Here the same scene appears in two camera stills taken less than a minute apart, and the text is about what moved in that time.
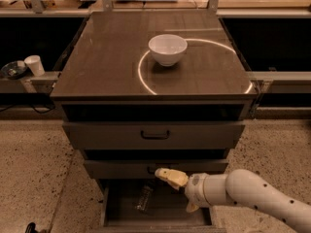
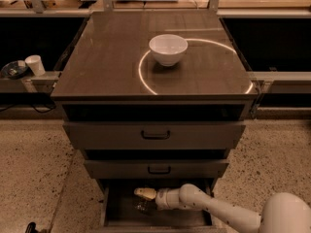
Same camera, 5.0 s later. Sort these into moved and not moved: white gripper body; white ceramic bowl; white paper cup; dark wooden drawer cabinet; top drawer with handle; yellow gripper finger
Moved: white gripper body; yellow gripper finger
Not moved: white paper cup; white ceramic bowl; dark wooden drawer cabinet; top drawer with handle
